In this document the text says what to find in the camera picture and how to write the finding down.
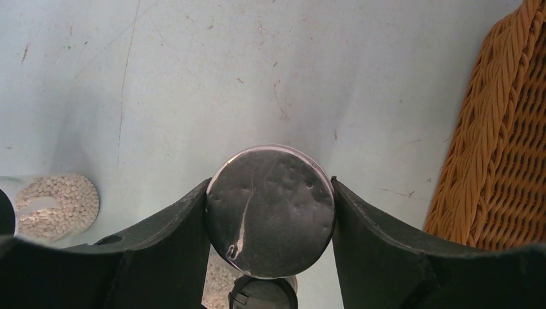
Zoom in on blue-label silver-lid jar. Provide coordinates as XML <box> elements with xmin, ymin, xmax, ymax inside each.
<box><xmin>205</xmin><ymin>144</ymin><xmax>336</xmax><ymax>279</ymax></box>

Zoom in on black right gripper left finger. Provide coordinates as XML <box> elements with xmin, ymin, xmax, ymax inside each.
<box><xmin>1</xmin><ymin>180</ymin><xmax>210</xmax><ymax>308</ymax></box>

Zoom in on wicker divided basket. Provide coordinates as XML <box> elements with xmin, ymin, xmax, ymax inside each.
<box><xmin>424</xmin><ymin>0</ymin><xmax>545</xmax><ymax>250</ymax></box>

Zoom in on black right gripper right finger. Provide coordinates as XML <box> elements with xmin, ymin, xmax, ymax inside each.
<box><xmin>332</xmin><ymin>179</ymin><xmax>545</xmax><ymax>308</ymax></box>

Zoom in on large black-lid jar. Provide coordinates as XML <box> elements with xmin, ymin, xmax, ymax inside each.
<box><xmin>1</xmin><ymin>173</ymin><xmax>100</xmax><ymax>243</ymax></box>

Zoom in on small black-lid spice jar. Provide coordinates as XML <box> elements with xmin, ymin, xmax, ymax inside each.
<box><xmin>202</xmin><ymin>254</ymin><xmax>299</xmax><ymax>308</ymax></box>

